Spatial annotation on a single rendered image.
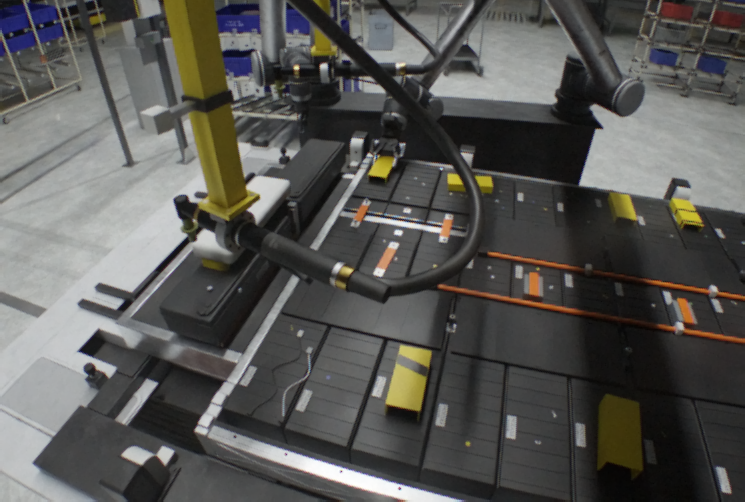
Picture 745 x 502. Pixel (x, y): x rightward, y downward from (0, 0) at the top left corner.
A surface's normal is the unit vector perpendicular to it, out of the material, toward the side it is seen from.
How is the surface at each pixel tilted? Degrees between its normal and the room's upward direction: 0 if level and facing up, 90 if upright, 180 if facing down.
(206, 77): 90
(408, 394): 0
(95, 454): 0
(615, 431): 0
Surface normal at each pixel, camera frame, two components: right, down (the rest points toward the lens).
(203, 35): 0.86, 0.30
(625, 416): 0.00, -0.81
